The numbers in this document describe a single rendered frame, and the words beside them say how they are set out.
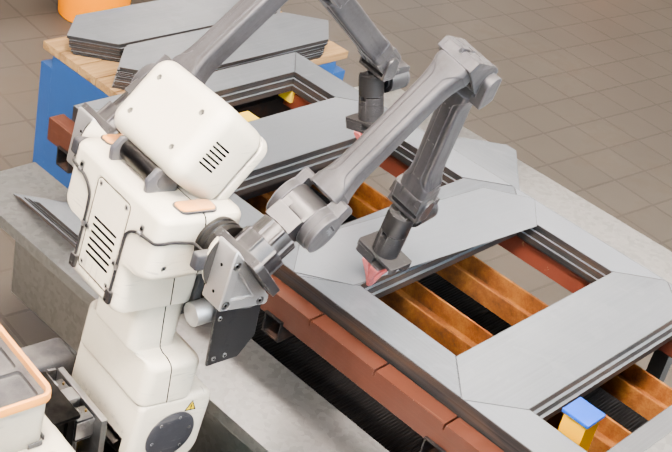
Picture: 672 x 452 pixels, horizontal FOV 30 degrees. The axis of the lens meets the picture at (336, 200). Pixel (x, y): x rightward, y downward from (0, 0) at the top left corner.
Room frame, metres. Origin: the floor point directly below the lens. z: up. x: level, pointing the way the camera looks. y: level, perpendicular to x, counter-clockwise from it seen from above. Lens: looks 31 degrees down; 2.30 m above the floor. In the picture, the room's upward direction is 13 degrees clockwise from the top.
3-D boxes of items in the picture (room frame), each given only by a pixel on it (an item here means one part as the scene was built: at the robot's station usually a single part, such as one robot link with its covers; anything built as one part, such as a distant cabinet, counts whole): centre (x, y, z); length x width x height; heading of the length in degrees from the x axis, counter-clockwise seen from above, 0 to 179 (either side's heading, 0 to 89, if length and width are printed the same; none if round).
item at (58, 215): (2.36, 0.55, 0.70); 0.39 x 0.12 x 0.04; 52
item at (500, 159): (3.00, -0.33, 0.77); 0.45 x 0.20 x 0.04; 52
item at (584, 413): (1.86, -0.54, 0.88); 0.06 x 0.06 x 0.02; 52
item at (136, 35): (3.23, 0.47, 0.82); 0.80 x 0.40 x 0.06; 142
